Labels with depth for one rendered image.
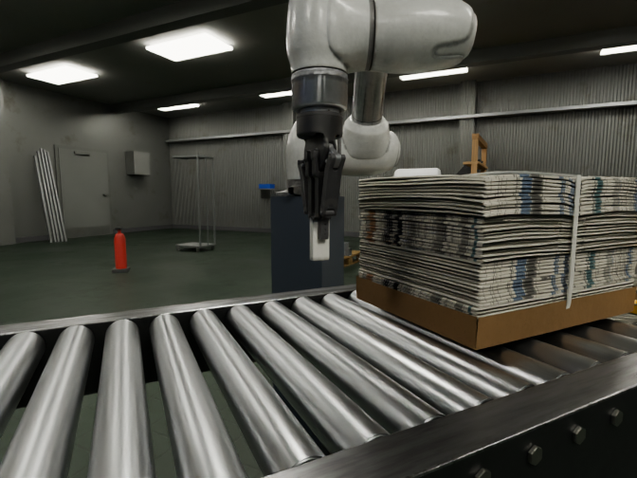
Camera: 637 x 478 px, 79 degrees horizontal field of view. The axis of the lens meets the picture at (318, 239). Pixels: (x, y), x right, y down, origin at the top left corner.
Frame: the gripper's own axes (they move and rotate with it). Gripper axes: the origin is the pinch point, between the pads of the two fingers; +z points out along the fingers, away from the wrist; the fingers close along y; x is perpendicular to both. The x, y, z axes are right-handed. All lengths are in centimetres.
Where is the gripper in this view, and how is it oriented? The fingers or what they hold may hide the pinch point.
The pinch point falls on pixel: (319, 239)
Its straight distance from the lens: 64.8
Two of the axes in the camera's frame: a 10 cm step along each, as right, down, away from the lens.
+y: -4.5, -1.0, 8.9
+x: -8.9, 0.5, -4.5
